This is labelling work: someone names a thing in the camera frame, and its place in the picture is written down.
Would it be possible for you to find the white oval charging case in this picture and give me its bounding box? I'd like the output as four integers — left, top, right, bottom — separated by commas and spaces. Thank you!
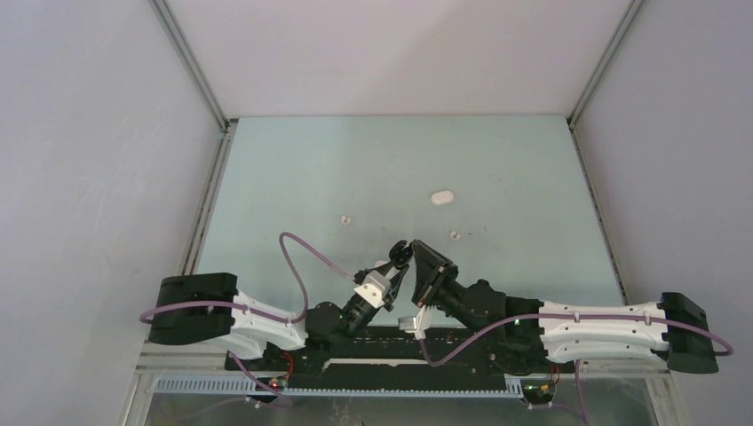
430, 190, 455, 206

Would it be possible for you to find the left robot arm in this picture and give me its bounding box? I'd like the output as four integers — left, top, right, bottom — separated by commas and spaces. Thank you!
139, 261, 408, 370

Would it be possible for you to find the left corner aluminium post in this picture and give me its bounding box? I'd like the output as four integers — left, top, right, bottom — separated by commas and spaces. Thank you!
149, 0, 229, 131

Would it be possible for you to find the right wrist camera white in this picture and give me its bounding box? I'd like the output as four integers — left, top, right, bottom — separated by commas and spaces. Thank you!
398, 305, 434, 341

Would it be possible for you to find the white cable duct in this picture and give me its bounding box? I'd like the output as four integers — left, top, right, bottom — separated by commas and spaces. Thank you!
153, 375, 523, 398

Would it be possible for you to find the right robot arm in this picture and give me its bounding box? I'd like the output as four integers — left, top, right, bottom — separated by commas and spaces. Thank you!
410, 240, 720, 375

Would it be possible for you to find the black charging case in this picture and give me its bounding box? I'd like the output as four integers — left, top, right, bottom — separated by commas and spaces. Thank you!
388, 240, 414, 270

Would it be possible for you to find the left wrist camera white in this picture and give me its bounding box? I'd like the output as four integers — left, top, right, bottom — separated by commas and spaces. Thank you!
353, 275, 390, 309

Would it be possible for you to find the corner aluminium post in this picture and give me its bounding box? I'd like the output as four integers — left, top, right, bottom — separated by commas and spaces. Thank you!
149, 0, 229, 131
567, 0, 647, 130

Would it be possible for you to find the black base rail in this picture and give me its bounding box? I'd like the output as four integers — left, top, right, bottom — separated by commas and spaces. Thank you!
225, 324, 575, 389

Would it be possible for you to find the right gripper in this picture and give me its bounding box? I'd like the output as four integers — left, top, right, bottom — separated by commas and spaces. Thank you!
412, 240, 486, 336

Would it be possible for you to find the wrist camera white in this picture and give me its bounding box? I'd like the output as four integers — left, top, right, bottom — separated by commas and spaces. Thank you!
398, 305, 434, 341
353, 275, 390, 309

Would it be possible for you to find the right corner aluminium post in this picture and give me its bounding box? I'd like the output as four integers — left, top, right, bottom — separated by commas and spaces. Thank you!
567, 0, 647, 130

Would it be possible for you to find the aluminium frame rail front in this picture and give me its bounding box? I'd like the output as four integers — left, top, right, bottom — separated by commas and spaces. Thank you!
130, 327, 669, 407

